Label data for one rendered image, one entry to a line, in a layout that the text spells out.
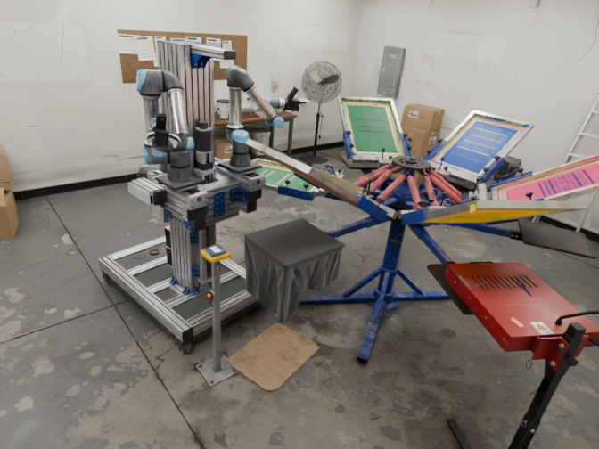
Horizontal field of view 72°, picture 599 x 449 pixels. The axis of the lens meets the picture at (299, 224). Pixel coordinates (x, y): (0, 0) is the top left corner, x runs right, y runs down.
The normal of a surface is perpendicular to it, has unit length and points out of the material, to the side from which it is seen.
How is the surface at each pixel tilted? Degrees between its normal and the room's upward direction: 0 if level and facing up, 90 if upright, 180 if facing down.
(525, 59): 90
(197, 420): 0
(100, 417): 0
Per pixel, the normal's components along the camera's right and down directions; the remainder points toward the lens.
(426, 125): -0.68, 0.29
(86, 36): 0.63, 0.40
